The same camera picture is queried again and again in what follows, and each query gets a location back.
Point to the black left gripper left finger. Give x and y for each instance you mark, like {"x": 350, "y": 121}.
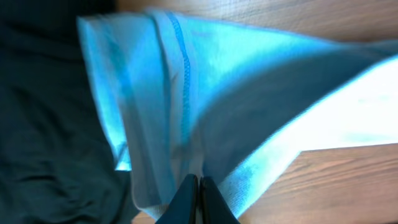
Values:
{"x": 182, "y": 208}

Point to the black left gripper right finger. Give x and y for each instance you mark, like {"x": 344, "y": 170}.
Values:
{"x": 213, "y": 206}

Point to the light blue t-shirt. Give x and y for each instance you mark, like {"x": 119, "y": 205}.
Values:
{"x": 178, "y": 95}

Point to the black garment at left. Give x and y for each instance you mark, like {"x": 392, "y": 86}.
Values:
{"x": 56, "y": 164}

